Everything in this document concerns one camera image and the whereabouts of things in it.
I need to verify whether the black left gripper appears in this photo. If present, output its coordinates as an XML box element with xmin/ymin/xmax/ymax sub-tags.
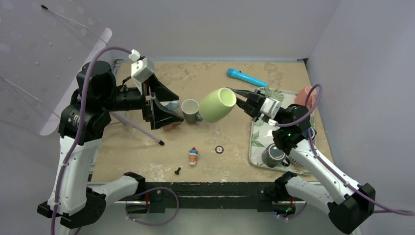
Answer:
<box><xmin>101</xmin><ymin>71</ymin><xmax>184</xmax><ymax>127</ymax></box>

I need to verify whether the light blue ceramic mug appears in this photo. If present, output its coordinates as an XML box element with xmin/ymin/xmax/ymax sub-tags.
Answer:
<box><xmin>161</xmin><ymin>100</ymin><xmax>180</xmax><ymax>111</ymax></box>

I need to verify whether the grey-blue ceramic mug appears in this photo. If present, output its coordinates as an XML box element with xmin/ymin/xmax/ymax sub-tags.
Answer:
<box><xmin>181</xmin><ymin>99</ymin><xmax>203</xmax><ymax>124</ymax></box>

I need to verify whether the light green ceramic mug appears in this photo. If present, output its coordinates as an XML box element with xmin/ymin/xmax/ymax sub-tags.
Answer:
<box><xmin>199</xmin><ymin>88</ymin><xmax>236</xmax><ymax>123</ymax></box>

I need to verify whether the pink ceramic mug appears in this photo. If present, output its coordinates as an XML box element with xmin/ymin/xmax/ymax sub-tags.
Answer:
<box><xmin>294</xmin><ymin>86</ymin><xmax>317</xmax><ymax>109</ymax></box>

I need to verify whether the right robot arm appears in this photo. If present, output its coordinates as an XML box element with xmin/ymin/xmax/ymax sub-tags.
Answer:
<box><xmin>232</xmin><ymin>89</ymin><xmax>376</xmax><ymax>235</ymax></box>

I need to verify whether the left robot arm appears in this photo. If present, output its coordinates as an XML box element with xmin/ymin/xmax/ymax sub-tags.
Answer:
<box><xmin>37</xmin><ymin>61</ymin><xmax>183</xmax><ymax>233</ymax></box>

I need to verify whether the dark grey mug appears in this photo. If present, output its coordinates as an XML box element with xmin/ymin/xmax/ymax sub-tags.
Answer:
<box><xmin>261</xmin><ymin>143</ymin><xmax>291</xmax><ymax>168</ymax></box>

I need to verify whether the striped ceramic mug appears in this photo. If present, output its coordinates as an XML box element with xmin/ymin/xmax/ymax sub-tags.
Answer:
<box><xmin>287</xmin><ymin>156</ymin><xmax>305</xmax><ymax>169</ymax></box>

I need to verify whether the blue toy microphone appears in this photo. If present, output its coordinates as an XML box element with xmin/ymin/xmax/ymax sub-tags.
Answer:
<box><xmin>227</xmin><ymin>68</ymin><xmax>268</xmax><ymax>87</ymax></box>

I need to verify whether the white leaf-print tray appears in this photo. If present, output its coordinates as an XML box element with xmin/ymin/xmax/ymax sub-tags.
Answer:
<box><xmin>249</xmin><ymin>87</ymin><xmax>311</xmax><ymax>176</ymax></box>

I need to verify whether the ice cream toy figure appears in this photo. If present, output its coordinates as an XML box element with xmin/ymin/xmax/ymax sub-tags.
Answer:
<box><xmin>189</xmin><ymin>147</ymin><xmax>198</xmax><ymax>165</ymax></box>

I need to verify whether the small round token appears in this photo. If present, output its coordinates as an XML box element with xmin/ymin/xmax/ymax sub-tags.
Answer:
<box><xmin>215</xmin><ymin>145</ymin><xmax>224</xmax><ymax>154</ymax></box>

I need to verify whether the black chess pawn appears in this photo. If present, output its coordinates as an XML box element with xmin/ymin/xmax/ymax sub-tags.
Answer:
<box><xmin>174</xmin><ymin>167</ymin><xmax>181</xmax><ymax>175</ymax></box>

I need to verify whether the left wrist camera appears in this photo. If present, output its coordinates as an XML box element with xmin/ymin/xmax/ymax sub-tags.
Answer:
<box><xmin>129</xmin><ymin>49</ymin><xmax>154</xmax><ymax>84</ymax></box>

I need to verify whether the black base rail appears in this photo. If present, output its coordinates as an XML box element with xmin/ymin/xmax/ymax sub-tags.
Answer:
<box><xmin>114</xmin><ymin>181</ymin><xmax>309</xmax><ymax>215</ymax></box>

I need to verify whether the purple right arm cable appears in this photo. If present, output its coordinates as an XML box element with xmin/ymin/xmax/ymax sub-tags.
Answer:
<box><xmin>274</xmin><ymin>83</ymin><xmax>415</xmax><ymax>221</ymax></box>

